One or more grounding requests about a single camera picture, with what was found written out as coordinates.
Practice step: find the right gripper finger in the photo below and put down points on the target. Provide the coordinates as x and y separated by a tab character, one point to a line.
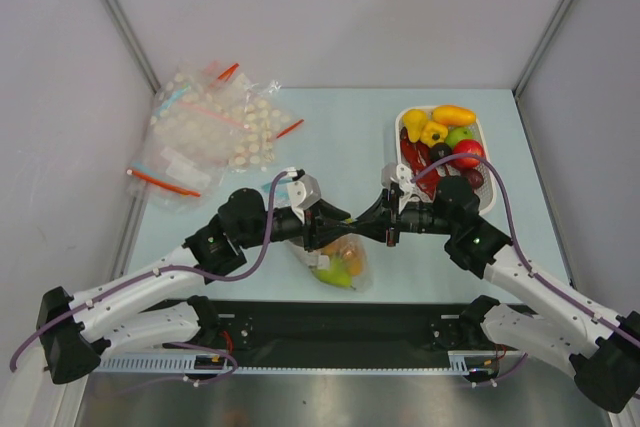
375	232
376	214

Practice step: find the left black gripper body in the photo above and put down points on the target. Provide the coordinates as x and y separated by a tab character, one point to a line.
288	227

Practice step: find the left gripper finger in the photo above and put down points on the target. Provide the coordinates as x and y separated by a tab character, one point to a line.
331	213
326	234

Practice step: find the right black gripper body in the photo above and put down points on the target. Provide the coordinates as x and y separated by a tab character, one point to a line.
391	217

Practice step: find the orange toy fruit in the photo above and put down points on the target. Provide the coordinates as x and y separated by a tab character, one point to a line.
350	251

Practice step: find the clear blue-zipper bag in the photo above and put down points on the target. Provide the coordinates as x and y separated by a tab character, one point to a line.
315	259

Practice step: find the green pear toy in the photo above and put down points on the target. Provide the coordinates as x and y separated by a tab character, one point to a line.
338	278

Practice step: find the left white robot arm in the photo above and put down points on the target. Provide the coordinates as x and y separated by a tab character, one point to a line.
78	331

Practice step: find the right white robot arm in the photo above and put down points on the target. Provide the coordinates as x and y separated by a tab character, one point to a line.
594	345

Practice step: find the pile of spare zip bags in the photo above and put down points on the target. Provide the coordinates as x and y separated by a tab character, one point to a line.
204	124

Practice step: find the dark red passionfruit toy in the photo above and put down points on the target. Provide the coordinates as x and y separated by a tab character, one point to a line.
474	177

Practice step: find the red chili toy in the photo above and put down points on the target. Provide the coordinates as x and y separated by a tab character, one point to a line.
417	157

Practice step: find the dark purple plum toy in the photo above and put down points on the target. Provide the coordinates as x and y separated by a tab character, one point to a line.
439	151

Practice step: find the white perforated basket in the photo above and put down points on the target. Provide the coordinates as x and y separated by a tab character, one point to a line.
486	194

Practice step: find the red apple toy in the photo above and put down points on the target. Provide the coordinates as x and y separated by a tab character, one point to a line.
468	146

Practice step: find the yellow bell pepper toy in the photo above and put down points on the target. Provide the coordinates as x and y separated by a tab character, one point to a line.
433	133

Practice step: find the yellow pear toy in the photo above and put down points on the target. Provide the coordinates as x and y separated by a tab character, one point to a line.
414	121

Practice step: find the green apple toy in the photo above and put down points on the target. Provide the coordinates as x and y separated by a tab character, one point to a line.
457	135

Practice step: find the yellow mango toy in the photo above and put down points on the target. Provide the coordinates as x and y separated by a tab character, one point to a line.
453	116

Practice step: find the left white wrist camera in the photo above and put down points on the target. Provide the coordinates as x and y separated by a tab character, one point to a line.
303	192

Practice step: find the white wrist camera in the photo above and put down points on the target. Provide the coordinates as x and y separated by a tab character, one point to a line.
303	192
398	174

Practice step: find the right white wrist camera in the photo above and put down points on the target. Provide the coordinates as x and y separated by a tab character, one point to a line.
398	174

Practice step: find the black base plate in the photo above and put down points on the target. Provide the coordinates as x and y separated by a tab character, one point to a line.
345	327

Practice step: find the grey slotted cable duct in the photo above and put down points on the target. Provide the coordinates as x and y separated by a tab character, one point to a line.
200	363

